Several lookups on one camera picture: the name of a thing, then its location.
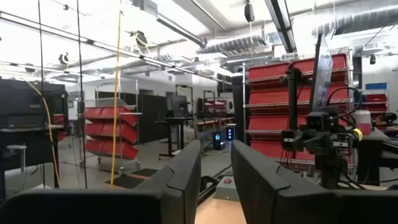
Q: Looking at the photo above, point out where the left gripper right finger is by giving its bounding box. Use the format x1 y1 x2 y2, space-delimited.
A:
231 139 398 224

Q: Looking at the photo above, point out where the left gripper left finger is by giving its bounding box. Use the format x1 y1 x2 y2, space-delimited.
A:
0 139 202 224

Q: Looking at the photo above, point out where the white jug with red label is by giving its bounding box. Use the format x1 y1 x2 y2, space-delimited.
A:
354 110 373 135

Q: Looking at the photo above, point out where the black work table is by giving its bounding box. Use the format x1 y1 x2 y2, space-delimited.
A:
354 127 398 186

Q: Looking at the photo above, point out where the black orange-striped floor mat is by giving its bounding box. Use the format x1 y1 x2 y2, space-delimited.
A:
104 167 159 190

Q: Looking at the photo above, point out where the shelf with blue red bins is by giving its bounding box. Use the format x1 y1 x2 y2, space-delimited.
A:
363 81 389 118

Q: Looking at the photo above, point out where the clear plastic bag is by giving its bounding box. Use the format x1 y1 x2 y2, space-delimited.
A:
313 46 334 110

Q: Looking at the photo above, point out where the tall rack of red bins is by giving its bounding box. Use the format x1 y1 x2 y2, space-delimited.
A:
242 52 354 166

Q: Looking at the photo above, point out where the grey power strip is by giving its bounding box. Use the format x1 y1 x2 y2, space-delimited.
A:
214 175 241 202

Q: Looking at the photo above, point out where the black standing desk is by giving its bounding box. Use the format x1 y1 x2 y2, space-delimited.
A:
154 116 195 158

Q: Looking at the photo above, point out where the black equipment cabinet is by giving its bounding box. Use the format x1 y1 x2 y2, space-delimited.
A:
0 79 70 200

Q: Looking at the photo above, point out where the black computer monitor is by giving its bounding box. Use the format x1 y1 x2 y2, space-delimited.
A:
166 94 190 118

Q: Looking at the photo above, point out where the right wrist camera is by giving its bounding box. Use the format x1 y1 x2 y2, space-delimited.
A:
306 107 340 131

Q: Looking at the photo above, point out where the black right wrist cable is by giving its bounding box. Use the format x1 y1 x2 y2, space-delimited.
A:
326 86 364 126

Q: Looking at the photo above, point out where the black stand post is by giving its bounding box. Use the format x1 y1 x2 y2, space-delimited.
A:
281 67 304 131

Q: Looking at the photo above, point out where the wire rack with red bins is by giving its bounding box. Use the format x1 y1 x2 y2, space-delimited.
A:
81 98 142 167

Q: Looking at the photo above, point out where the yellow hanging cable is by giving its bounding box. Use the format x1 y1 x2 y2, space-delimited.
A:
109 0 124 190

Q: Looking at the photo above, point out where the yellow curved cable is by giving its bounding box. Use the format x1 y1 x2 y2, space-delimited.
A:
23 79 62 189

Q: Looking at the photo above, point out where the thin black hanging cable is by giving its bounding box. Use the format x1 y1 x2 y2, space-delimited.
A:
37 0 47 190
76 0 89 190

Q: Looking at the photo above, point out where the silver ceiling air duct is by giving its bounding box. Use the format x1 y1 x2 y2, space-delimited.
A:
195 34 274 57

